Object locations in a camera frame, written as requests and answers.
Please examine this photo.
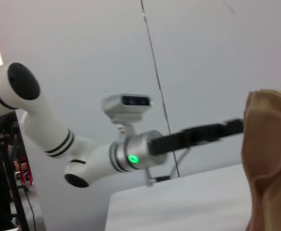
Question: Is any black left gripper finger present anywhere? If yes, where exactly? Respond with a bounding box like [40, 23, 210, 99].
[223, 117, 245, 138]

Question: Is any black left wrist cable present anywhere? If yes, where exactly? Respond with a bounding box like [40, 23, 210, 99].
[144, 146, 192, 187]

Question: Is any red chair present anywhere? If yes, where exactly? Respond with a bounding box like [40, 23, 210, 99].
[14, 155, 35, 186]

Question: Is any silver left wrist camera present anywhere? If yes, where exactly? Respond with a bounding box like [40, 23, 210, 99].
[101, 94, 155, 141]

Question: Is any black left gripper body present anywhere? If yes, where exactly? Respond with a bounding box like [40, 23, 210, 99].
[150, 123, 228, 156]

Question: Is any khaki canvas food bag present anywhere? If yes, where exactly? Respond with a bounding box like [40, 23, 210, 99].
[241, 89, 281, 231]

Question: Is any black tripod stand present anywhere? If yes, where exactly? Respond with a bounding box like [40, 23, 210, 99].
[0, 133, 33, 231]

